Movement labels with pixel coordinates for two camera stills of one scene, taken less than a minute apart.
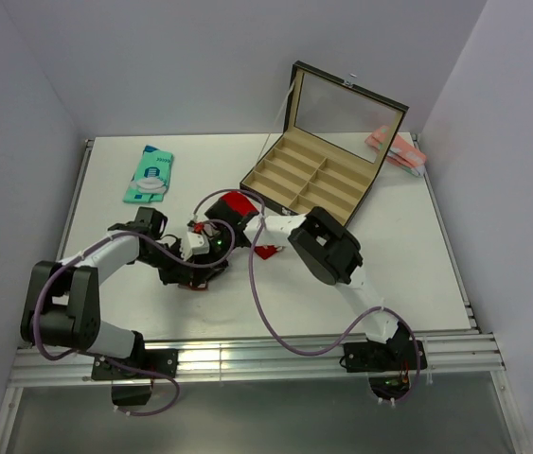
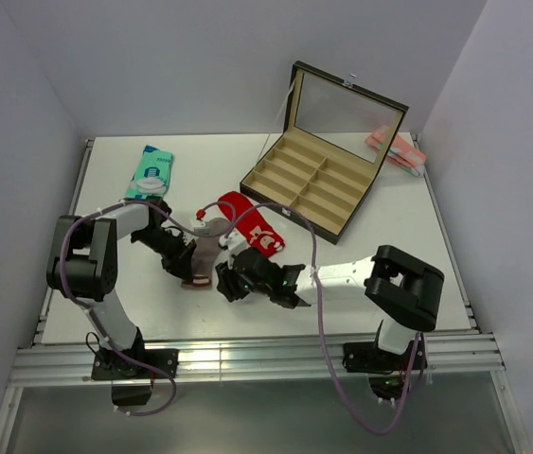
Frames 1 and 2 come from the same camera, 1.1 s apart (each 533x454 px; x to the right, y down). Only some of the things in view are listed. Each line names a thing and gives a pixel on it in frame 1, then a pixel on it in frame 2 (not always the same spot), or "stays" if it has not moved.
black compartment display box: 335,139 stays
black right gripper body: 219,247 → 246,285
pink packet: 400,151 stays
